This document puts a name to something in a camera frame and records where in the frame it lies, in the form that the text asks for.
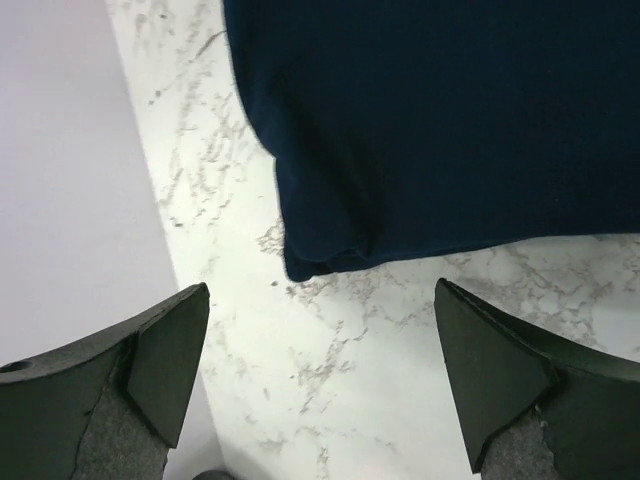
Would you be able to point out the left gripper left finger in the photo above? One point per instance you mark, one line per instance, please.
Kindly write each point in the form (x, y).
(110, 405)

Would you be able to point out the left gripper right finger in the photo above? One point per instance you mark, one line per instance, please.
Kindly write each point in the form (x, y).
(532, 404)

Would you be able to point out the navy blue t shirt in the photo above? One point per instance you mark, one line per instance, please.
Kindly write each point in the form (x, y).
(412, 129)

